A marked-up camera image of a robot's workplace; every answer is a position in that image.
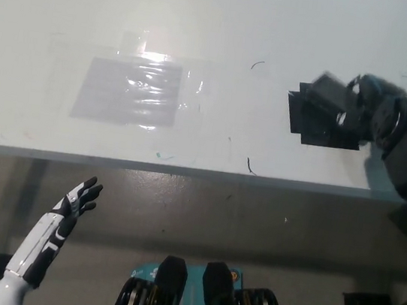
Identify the transparent plastic film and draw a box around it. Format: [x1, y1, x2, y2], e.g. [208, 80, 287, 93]
[39, 21, 214, 140]

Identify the grey paper sheet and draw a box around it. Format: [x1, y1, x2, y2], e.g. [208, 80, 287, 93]
[68, 51, 184, 132]

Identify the black tape marked spot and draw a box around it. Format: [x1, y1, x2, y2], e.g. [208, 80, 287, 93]
[279, 79, 369, 153]

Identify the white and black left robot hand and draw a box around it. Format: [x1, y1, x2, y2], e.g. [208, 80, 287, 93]
[2, 166, 106, 296]

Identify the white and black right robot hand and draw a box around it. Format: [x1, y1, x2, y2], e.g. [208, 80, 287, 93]
[332, 69, 407, 153]

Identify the dark grey whiteboard eraser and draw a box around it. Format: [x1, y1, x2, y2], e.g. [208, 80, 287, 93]
[306, 71, 366, 118]

